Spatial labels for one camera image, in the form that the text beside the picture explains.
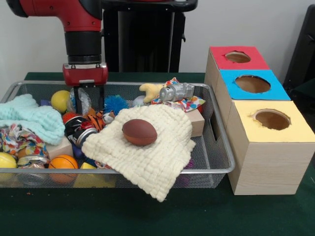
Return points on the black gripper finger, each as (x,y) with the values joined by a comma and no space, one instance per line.
(78,99)
(101,97)

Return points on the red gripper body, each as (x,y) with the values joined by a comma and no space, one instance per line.
(85,75)

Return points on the crushed clear plastic cup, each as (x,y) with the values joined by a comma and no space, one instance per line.
(85,100)

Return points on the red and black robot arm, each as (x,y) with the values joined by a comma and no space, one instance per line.
(81,41)

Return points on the wooden box with three holes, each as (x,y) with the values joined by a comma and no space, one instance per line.
(270,167)

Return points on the blue spiky ball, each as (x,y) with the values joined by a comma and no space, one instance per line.
(115,103)

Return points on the yellow foam ball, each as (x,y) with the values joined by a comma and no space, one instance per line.
(59,100)
(7,161)

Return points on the crushed black drink can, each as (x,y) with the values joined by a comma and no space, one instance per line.
(81,132)

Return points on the light blue knitted cloth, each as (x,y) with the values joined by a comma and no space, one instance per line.
(32,115)

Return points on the yellow plush toy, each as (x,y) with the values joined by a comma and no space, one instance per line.
(150,91)

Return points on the brown toy football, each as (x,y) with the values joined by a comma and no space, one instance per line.
(139,132)

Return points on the orange toy basketball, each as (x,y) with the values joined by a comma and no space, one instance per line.
(62,162)

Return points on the cream knitted cloth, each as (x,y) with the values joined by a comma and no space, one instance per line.
(147,162)

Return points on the colourful dotted cloth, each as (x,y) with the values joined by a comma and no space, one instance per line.
(189,103)

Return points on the dark green table cloth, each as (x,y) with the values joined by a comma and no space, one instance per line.
(147,216)
(306,91)

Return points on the black chair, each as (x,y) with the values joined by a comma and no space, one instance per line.
(305,49)

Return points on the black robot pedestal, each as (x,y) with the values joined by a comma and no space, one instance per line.
(147,37)

